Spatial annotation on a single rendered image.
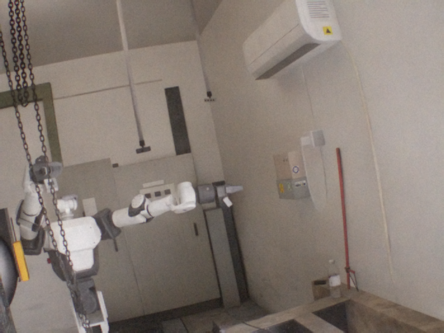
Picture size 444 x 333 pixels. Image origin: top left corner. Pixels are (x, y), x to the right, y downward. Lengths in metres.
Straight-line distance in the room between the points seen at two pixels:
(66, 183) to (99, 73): 1.22
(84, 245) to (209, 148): 2.73
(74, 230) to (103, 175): 2.17
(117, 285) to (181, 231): 0.84
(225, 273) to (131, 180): 1.35
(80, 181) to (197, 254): 1.37
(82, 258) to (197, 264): 2.41
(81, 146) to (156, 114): 0.86
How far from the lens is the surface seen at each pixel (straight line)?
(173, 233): 4.36
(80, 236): 2.18
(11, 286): 1.79
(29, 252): 2.18
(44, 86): 4.60
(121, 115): 4.58
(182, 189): 2.00
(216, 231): 4.44
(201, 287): 4.51
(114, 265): 4.37
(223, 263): 4.51
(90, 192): 4.30
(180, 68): 4.75
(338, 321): 2.46
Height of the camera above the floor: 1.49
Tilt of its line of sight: 1 degrees down
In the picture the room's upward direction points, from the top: 11 degrees counter-clockwise
